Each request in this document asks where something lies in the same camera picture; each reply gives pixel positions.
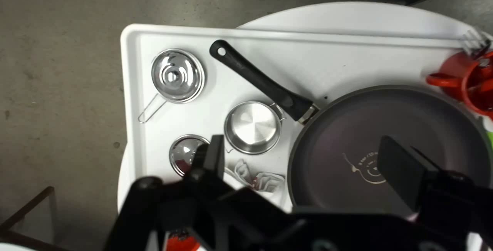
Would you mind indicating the silver pot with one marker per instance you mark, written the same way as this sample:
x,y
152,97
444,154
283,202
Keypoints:
x,y
252,128

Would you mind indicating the black frying pan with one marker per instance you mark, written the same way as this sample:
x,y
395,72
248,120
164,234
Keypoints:
x,y
346,135

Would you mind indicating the silver fork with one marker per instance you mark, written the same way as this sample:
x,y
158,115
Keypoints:
x,y
473,39

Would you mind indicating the crumpled clear plastic wrapper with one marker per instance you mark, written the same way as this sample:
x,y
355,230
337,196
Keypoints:
x,y
265,181

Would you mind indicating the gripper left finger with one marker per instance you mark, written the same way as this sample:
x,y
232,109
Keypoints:
x,y
208,204

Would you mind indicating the white plastic tray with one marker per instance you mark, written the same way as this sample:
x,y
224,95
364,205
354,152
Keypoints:
x,y
308,62

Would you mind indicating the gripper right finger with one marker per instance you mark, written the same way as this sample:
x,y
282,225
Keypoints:
x,y
400,170

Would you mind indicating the red plastic cup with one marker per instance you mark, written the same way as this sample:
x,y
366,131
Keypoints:
x,y
452,72

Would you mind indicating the orange and red packet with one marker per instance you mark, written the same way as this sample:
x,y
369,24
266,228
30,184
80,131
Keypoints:
x,y
181,240

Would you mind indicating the brown wooden frame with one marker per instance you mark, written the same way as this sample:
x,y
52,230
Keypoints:
x,y
27,208

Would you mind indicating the green object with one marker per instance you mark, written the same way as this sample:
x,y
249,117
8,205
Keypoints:
x,y
490,137

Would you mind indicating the silver lid with knob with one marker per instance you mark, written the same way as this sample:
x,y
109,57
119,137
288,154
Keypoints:
x,y
184,154
177,74

